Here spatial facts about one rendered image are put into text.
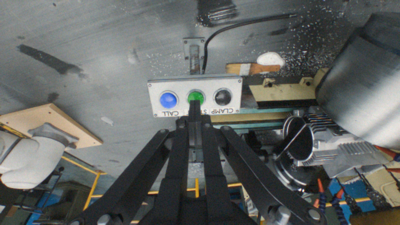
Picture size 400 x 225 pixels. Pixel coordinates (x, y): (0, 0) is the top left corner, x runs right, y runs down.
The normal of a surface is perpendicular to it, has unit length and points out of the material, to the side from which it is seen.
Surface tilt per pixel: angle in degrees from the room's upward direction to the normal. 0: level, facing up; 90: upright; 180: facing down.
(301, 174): 90
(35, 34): 0
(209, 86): 22
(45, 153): 91
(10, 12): 0
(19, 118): 2
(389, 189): 90
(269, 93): 90
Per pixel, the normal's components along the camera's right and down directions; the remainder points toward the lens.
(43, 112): 0.07, 0.75
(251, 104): -0.03, -0.68
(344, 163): -1.00, 0.05
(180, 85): 0.03, 0.42
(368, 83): -0.94, 0.26
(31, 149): 0.74, -0.53
